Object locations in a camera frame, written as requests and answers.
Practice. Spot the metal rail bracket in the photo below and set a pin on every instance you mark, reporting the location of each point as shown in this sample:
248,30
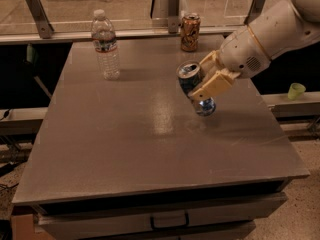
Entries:
45,29
254,11
173,16

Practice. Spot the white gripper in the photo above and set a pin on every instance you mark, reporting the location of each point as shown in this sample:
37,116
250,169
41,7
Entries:
242,53

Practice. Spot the small green cup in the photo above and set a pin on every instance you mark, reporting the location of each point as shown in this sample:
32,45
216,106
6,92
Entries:
295,91

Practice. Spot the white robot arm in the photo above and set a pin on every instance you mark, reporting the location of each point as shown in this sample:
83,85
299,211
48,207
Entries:
286,26

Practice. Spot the clear plastic water bottle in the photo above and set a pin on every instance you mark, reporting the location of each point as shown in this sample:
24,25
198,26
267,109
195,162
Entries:
105,43

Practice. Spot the middle metal rail bracket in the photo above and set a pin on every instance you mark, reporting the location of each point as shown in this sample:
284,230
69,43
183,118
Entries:
173,16

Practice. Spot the left metal rail bracket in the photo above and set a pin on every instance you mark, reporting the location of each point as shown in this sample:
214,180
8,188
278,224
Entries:
45,29

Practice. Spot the horizontal metal rail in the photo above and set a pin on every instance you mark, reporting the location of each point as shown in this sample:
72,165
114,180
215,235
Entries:
71,37

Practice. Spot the right metal rail bracket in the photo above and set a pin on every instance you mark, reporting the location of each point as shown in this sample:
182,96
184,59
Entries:
254,11

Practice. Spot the grey drawer with black handle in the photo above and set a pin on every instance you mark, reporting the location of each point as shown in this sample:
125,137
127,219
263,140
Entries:
212,219

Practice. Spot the orange patterned soda can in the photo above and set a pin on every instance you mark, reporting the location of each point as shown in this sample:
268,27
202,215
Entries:
190,27

